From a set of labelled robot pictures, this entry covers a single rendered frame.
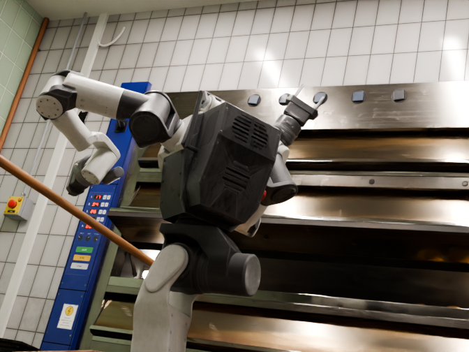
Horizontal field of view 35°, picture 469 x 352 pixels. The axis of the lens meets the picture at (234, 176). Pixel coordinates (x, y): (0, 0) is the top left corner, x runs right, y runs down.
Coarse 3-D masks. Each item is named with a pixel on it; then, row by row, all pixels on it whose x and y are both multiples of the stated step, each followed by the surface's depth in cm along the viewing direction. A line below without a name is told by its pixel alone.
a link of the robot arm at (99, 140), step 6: (90, 132) 221; (96, 132) 223; (90, 138) 220; (96, 138) 221; (102, 138) 223; (108, 138) 225; (84, 144) 219; (90, 144) 220; (96, 144) 227; (102, 144) 225; (108, 144) 224; (78, 150) 221; (114, 150) 226
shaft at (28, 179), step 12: (0, 156) 219; (12, 168) 224; (24, 180) 229; (36, 180) 233; (48, 192) 238; (60, 204) 244; (72, 204) 249; (84, 216) 254; (96, 228) 261; (120, 240) 273; (132, 252) 281
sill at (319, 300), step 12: (276, 300) 286; (288, 300) 284; (300, 300) 282; (312, 300) 280; (324, 300) 278; (336, 300) 276; (348, 300) 275; (360, 300) 273; (372, 300) 271; (396, 312) 266; (408, 312) 264; (420, 312) 262; (432, 312) 260; (444, 312) 259; (456, 312) 257; (468, 312) 256
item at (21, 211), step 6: (12, 198) 356; (24, 198) 354; (6, 204) 357; (18, 204) 353; (24, 204) 354; (30, 204) 357; (6, 210) 354; (12, 210) 353; (18, 210) 351; (24, 210) 354; (30, 210) 357; (6, 216) 356; (12, 216) 354; (18, 216) 352; (24, 216) 354
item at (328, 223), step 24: (120, 216) 316; (144, 216) 311; (144, 240) 327; (240, 240) 302; (264, 240) 297; (288, 240) 291; (312, 240) 286; (336, 240) 281; (360, 240) 276; (384, 240) 271; (408, 240) 267; (432, 240) 262; (456, 240) 258
